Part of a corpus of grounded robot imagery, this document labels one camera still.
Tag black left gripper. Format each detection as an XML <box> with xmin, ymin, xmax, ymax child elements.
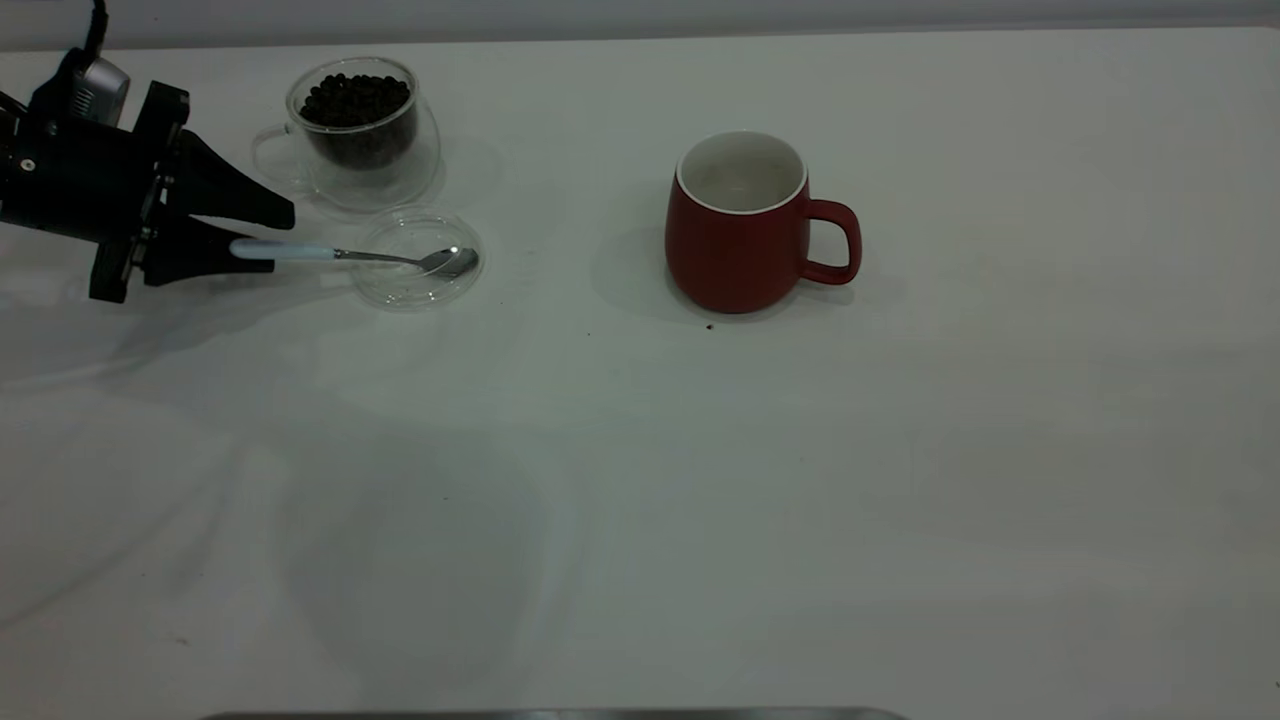
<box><xmin>0</xmin><ymin>80</ymin><xmax>297</xmax><ymax>304</ymax></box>

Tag spoon with pale blue handle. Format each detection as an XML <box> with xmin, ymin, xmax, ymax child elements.
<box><xmin>230</xmin><ymin>238</ymin><xmax>481</xmax><ymax>281</ymax></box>

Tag clear glass saucer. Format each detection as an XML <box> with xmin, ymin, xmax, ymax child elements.
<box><xmin>350</xmin><ymin>205</ymin><xmax>486</xmax><ymax>313</ymax></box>

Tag red ceramic mug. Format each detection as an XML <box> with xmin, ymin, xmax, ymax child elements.
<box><xmin>664</xmin><ymin>130</ymin><xmax>863</xmax><ymax>315</ymax></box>

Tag dark coffee beans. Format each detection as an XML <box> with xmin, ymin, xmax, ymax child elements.
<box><xmin>298</xmin><ymin>72</ymin><xmax>419</xmax><ymax>171</ymax></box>

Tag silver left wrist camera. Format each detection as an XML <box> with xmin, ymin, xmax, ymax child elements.
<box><xmin>30</xmin><ymin>48</ymin><xmax>132</xmax><ymax>127</ymax></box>

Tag clear double-wall glass cup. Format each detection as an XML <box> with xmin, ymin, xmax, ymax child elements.
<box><xmin>250</xmin><ymin>56</ymin><xmax>444</xmax><ymax>214</ymax></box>

